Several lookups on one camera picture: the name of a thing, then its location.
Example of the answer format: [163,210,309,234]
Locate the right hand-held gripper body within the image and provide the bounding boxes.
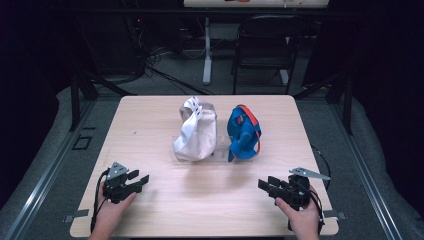
[279,167,331,211]

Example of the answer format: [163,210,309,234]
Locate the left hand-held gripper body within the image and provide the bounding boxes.
[103,162,130,204]

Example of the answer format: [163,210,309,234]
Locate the blue cap with orange trim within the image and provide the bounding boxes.
[226,104,263,164]

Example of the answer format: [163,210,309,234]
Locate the pale pink and white cap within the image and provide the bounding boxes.
[172,96,219,163]

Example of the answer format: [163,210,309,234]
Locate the person's left hand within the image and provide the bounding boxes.
[94,183,138,234]

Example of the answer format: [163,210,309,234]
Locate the person's right hand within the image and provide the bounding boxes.
[274,186,321,236]

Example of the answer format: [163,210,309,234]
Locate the black metal stand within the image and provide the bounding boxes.
[68,70,138,132]
[293,70,354,136]

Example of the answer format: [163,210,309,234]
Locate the black folding chair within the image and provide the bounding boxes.
[231,14,310,96]

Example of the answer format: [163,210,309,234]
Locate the left hand-held gripper cable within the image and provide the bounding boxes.
[90,168,111,234]

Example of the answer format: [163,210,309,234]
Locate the hand-held gripper cable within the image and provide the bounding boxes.
[309,144,333,235]
[90,168,111,234]

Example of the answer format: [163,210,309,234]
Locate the right hand-held gripper cable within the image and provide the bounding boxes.
[309,144,333,235]

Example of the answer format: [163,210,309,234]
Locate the grey metal table bracket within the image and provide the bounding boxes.
[62,208,90,224]
[322,209,348,221]

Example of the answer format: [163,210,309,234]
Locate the aluminium floor rail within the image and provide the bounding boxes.
[0,99,98,240]
[329,102,405,240]

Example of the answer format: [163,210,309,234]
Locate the bundle of black floor cables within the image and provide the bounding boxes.
[133,43,214,96]

